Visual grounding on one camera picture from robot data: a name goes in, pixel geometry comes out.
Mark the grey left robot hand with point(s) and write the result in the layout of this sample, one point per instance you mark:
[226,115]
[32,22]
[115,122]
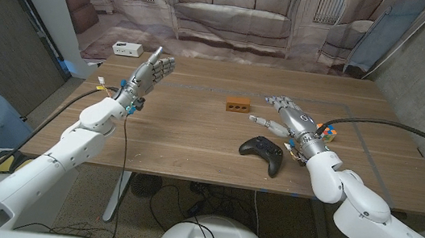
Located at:
[142,78]

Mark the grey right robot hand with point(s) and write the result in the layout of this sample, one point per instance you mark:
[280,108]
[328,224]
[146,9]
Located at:
[299,121]

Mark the black game controller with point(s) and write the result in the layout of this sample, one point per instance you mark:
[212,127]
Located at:
[265,150]

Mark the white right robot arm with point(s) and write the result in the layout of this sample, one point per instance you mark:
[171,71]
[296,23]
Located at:
[363,211]

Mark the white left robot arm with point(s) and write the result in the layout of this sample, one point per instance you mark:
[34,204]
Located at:
[38,179]

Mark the brown block with three holes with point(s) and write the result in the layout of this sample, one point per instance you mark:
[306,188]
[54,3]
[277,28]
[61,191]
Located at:
[238,100]

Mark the multicoloured puzzle cube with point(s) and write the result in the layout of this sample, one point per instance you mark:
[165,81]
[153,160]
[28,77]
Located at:
[328,133]

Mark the white power box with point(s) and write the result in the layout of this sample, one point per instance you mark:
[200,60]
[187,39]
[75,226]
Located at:
[127,49]

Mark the printed sofa backdrop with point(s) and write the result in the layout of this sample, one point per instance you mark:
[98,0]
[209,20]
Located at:
[229,15]

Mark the round black fan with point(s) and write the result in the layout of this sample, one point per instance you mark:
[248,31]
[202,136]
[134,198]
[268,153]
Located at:
[146,186]

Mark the grey table leg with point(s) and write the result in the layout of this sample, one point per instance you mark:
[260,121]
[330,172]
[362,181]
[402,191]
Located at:
[320,230]

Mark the white table leg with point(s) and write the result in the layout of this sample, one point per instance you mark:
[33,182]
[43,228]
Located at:
[118,193]

